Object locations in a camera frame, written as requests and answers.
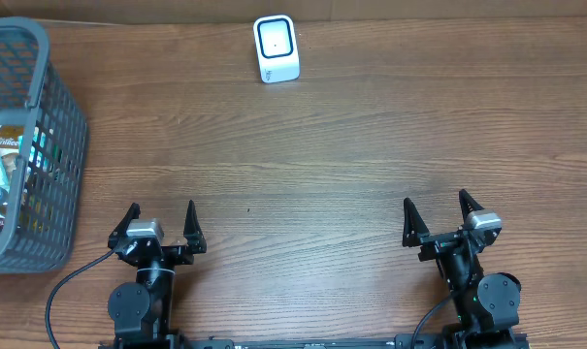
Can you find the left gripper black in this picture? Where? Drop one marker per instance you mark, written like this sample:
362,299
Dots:
156,249

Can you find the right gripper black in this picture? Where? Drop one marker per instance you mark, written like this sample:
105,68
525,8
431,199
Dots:
416,230

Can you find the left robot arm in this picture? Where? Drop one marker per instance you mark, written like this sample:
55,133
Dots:
141,310

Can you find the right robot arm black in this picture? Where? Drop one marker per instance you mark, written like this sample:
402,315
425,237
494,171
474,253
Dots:
486,304

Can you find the white barcode scanner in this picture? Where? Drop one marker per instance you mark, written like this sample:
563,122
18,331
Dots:
276,47

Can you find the brown snack packet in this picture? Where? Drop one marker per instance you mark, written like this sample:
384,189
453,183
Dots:
10,137

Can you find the grey plastic shopping basket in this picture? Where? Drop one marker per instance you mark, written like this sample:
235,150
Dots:
46,175

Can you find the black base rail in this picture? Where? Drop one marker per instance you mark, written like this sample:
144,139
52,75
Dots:
400,341

